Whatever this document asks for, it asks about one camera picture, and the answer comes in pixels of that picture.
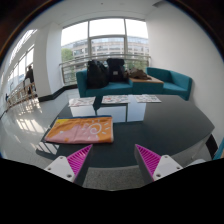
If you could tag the printed paper sheet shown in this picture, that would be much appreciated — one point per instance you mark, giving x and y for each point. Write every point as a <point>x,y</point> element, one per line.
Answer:
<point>75,102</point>
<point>147,99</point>
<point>115,99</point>

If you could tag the middle printed paper sheet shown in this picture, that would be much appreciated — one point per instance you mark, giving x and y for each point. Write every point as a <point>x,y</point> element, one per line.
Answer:
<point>115,99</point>

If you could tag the wooden railing at left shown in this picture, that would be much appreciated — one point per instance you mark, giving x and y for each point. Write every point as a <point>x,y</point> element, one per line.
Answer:
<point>22,93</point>

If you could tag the brown bag on sofa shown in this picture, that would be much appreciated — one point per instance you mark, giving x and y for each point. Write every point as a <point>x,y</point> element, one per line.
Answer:
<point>138,74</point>

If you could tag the teal sectional sofa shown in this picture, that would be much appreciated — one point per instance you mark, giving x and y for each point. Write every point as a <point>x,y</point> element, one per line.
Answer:
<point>161,81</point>

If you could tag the teal chair edge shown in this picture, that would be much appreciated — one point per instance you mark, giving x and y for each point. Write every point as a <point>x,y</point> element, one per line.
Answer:
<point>220,150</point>

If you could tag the black backpack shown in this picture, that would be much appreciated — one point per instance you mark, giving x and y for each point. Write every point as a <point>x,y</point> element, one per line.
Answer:
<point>116,69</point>
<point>97,75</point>

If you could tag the left printed paper sheet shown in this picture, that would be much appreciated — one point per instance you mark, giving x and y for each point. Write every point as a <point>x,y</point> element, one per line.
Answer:
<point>75,102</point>

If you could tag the black backpack right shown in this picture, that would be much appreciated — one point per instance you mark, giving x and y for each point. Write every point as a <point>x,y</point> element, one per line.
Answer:
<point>116,69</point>

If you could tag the black backpack left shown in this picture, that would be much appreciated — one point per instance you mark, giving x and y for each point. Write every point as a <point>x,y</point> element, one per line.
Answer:
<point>97,75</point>

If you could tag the orange pink sun towel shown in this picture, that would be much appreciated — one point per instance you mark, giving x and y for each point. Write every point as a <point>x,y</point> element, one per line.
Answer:
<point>81,130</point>

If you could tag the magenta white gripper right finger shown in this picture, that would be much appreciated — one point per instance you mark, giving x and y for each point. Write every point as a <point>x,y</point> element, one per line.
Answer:
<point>153,166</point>

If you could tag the person standing in background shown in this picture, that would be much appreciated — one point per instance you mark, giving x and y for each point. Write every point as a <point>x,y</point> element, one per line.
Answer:
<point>29,75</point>

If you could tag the right printed paper sheet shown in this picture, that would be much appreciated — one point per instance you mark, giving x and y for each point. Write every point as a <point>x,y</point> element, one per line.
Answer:
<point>147,99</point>

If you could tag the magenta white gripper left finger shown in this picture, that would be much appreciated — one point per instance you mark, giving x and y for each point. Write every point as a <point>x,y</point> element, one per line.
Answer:
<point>74,167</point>

